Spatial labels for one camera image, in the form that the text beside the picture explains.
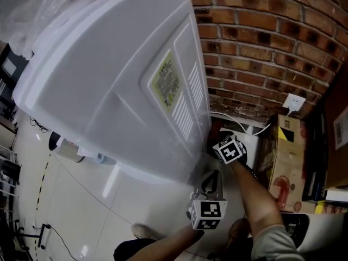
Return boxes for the small white appliance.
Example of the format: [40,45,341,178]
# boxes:
[279,212,310,249]

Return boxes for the black floor cable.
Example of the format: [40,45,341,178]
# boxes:
[48,224,80,261]

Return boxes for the person's grey shirt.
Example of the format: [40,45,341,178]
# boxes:
[250,223,305,261]

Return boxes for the red printed carton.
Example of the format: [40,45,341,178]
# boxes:
[257,114,325,215]

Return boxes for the plastic-wrapped water bottle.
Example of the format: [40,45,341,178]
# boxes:
[0,0,131,60]

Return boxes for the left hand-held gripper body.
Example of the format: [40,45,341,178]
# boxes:
[186,191,228,231]

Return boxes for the tangle of black cables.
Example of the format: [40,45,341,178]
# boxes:
[29,115,50,132]

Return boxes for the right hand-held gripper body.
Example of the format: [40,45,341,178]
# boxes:
[212,134,248,165]

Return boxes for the black floor stand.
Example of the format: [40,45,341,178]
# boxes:
[15,219,52,250]

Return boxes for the person's right shoe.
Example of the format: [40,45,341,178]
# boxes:
[228,217,251,245]

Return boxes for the person's black shorts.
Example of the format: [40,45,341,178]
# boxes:
[113,234,254,261]

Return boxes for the person's right forearm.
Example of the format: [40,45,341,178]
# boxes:
[229,160,285,239]

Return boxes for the person's left forearm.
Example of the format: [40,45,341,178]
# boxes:
[151,223,205,261]

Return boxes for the white water dispenser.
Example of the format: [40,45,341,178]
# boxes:
[12,0,212,186]

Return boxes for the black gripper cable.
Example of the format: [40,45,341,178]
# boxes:
[244,164,259,179]

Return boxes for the person's shoe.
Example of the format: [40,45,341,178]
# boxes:
[131,223,161,241]
[228,217,251,245]

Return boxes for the black printed carton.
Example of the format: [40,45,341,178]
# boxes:
[301,113,329,203]

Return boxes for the person's left shoe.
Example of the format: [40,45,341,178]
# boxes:
[131,223,161,241]

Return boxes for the steel trash can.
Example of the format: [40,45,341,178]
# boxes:
[48,130,87,164]

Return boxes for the cardboard box with white label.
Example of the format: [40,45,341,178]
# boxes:
[323,66,348,190]

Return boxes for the yellow black striped tape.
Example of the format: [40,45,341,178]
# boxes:
[34,153,53,253]

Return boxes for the white power cord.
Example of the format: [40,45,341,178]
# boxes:
[209,109,294,138]

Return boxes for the black flat box white lid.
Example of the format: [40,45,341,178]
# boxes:
[325,189,348,204]

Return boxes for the white wall socket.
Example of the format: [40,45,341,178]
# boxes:
[282,92,307,113]

